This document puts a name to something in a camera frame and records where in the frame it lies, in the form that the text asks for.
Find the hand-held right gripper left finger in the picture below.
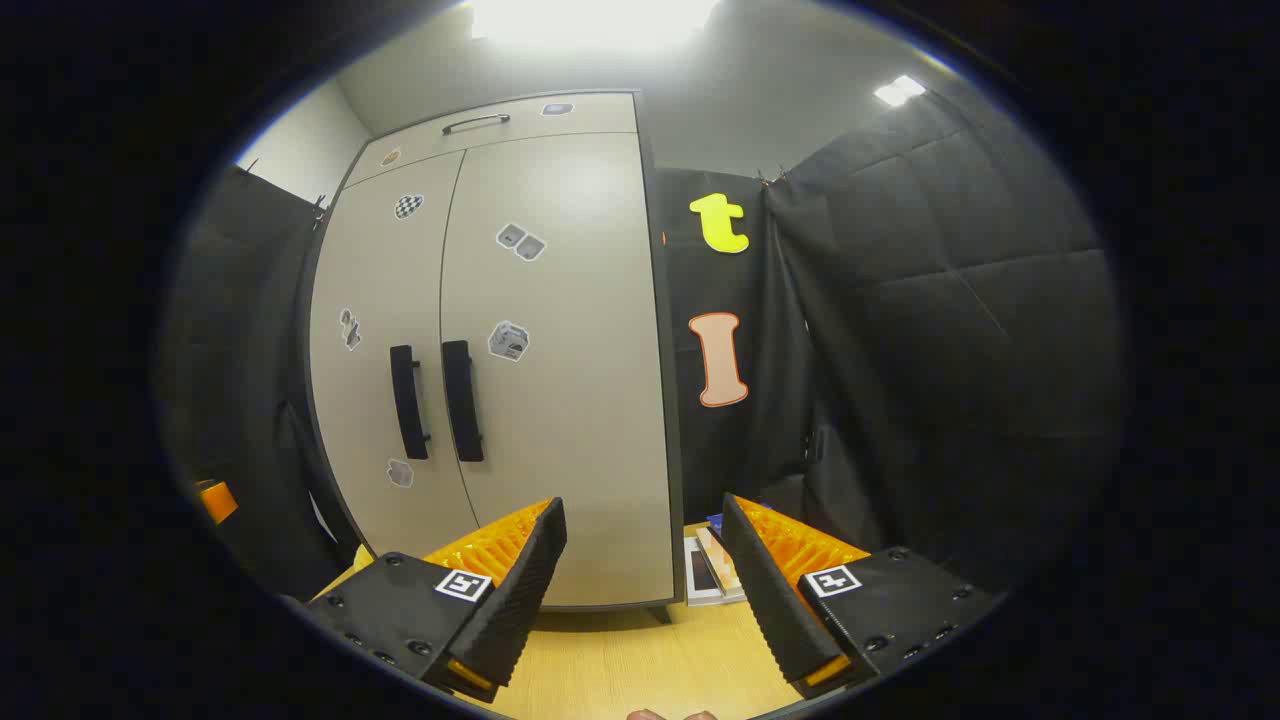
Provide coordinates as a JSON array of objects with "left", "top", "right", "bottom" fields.
[{"left": 303, "top": 496, "right": 569, "bottom": 703}]

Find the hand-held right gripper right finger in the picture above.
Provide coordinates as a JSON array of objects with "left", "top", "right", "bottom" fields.
[{"left": 720, "top": 492, "right": 1003, "bottom": 699}]

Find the grey double-door shoe cabinet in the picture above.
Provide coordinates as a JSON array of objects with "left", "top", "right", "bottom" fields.
[{"left": 295, "top": 88, "right": 689, "bottom": 626}]

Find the black door handle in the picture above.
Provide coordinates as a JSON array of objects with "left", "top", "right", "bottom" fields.
[
  {"left": 390, "top": 345, "right": 431, "bottom": 461},
  {"left": 442, "top": 340, "right": 486, "bottom": 463}
]

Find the beige book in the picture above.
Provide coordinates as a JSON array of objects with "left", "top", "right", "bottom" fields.
[{"left": 697, "top": 527, "right": 746, "bottom": 598}]

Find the white book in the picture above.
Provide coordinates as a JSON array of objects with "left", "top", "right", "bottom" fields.
[{"left": 683, "top": 537, "right": 746, "bottom": 608}]

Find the black backdrop cloth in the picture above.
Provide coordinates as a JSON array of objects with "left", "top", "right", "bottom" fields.
[
  {"left": 765, "top": 85, "right": 1126, "bottom": 591},
  {"left": 655, "top": 165, "right": 816, "bottom": 531},
  {"left": 155, "top": 165, "right": 351, "bottom": 601}
]

